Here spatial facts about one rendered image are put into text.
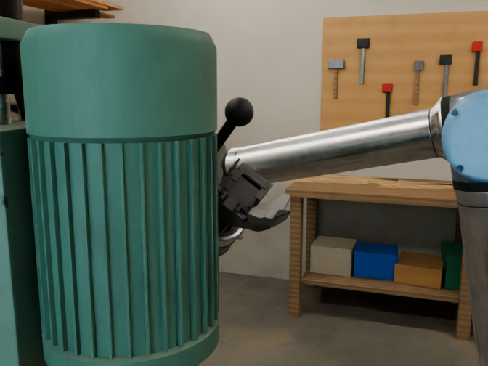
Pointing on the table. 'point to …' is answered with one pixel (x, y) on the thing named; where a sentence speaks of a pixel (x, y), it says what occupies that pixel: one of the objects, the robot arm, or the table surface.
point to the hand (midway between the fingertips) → (244, 183)
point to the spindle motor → (123, 192)
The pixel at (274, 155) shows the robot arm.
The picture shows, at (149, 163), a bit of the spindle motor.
